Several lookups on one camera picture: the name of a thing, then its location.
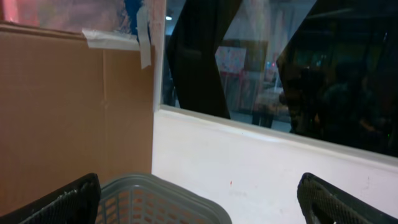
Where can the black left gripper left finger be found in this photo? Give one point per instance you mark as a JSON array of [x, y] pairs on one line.
[[76, 202]]

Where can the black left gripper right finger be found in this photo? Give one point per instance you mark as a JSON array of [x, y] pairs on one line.
[[323, 203]]

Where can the grey plastic mesh basket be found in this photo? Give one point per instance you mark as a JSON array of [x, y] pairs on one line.
[[145, 198]]

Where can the brown cardboard sheet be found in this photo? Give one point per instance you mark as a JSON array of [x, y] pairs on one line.
[[68, 110]]

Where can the glass window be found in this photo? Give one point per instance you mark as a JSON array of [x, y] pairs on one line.
[[323, 69]]

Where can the white tape strips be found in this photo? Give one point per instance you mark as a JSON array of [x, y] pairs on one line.
[[118, 41]]

